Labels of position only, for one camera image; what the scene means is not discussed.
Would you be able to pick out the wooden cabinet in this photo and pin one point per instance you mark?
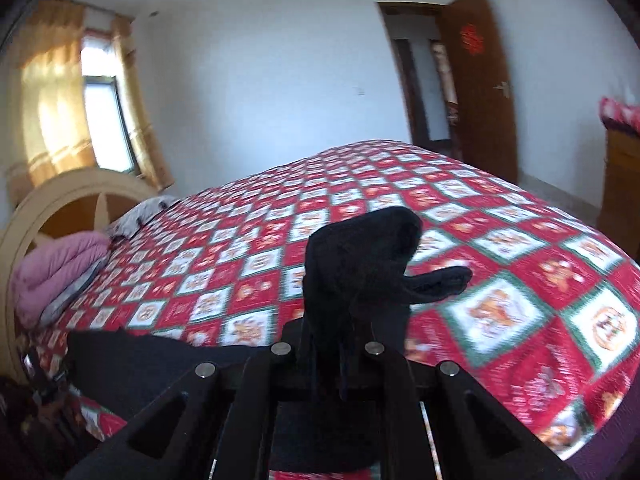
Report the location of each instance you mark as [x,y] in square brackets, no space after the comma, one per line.
[620,195]

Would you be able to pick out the narrow yellow curtain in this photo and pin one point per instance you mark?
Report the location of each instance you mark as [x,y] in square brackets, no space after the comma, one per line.
[140,110]

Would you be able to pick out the cream wooden headboard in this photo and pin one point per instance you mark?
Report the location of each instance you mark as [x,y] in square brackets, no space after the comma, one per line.
[65,195]

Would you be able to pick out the folded pink quilt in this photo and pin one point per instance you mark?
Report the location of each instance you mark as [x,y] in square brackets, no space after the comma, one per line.
[55,270]

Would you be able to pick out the wide yellow curtain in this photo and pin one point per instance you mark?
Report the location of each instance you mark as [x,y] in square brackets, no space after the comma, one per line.
[50,100]

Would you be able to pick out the red cloth bundle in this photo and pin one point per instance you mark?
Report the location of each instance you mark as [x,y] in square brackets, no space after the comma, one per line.
[620,112]

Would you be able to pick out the brown door frame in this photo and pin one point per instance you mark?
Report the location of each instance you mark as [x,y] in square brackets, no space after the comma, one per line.
[400,60]

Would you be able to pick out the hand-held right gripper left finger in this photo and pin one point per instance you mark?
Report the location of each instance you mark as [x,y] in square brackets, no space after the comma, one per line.
[289,366]

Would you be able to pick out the patterned white pillow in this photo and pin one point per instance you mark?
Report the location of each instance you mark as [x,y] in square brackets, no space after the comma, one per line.
[137,215]

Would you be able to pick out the brown wooden door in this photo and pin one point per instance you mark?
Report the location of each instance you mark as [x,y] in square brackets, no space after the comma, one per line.
[480,110]

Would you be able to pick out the window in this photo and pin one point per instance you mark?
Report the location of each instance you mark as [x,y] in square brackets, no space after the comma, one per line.
[105,120]

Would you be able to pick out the red printed bedsheet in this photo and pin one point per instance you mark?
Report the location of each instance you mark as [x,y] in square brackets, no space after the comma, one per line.
[500,270]

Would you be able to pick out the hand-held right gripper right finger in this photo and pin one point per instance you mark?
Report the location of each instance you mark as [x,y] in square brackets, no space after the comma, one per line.
[386,376]

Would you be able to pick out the black pants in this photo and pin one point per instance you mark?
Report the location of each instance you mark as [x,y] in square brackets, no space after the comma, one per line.
[350,270]

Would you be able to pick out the red paper door decoration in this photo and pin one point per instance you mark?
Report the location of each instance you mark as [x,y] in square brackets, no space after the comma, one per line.
[471,37]

